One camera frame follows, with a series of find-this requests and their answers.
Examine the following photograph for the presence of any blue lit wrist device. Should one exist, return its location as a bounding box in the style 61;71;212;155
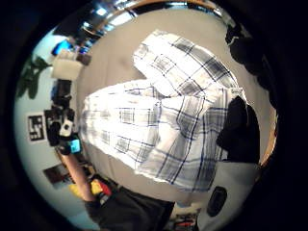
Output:
68;138;83;155

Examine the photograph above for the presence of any dark wall picture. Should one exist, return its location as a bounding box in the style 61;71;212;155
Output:
42;163;75;186

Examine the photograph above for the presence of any black stand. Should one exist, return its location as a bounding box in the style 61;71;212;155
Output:
50;79;73;110

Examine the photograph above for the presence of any blue lit monitor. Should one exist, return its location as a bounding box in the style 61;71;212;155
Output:
51;38;74;56

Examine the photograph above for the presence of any white blue plaid shirt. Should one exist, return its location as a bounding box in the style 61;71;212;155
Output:
79;29;248;193

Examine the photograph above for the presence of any the person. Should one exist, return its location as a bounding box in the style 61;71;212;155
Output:
85;185;177;231

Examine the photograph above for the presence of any green potted plant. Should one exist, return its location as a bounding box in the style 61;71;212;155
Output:
14;55;53;100

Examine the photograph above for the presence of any white palm camera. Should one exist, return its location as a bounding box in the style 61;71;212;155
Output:
59;118;75;139

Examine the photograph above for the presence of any yellow bag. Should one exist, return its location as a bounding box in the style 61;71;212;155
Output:
67;179;104;199

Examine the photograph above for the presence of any white marker cube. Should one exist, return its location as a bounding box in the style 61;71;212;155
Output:
27;114;46;142

